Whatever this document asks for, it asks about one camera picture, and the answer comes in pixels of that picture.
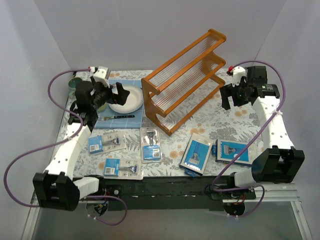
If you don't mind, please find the white blue harrys razor box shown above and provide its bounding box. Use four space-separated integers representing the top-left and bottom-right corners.
211 139 258 167

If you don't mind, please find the orange wooden shelf rack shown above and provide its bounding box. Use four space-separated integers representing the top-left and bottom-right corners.
141 29 227 136

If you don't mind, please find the razor blister pack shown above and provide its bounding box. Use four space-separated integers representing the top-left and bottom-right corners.
88 132 126 155
103 158 144 181
140 127 162 164

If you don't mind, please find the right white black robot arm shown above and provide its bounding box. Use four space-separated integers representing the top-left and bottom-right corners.
220 66 305 199

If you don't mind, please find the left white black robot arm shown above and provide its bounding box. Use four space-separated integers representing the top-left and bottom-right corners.
32 79 130 211

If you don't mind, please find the white paper plate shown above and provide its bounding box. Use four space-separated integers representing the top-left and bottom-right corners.
108 84 144 114

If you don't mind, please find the pale yellow cup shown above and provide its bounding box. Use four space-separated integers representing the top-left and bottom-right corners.
97 103 107 112

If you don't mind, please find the blue checked cloth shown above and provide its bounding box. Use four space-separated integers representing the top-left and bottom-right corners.
95 79 144 129

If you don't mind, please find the green ceramic mug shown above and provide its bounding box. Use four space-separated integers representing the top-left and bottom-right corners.
68 77 83 98

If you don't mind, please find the floral table mat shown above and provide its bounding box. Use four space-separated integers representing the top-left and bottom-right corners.
47 69 283 179

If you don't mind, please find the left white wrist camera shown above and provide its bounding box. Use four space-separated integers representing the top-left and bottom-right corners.
93 66 111 87

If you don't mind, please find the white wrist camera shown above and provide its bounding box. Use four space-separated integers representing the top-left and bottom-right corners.
227 66 246 87
93 66 111 87

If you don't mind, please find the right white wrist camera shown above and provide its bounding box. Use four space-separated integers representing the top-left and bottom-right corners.
227 66 246 87

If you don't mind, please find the black handled fork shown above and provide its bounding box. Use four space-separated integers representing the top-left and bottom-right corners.
99 115 135 122

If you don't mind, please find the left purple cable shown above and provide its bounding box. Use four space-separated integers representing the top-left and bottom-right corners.
3 69 128 226

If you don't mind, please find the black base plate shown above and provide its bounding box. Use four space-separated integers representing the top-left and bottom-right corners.
88 176 241 211

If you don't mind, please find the aluminium frame rail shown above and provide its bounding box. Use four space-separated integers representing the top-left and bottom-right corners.
22 184 312 240

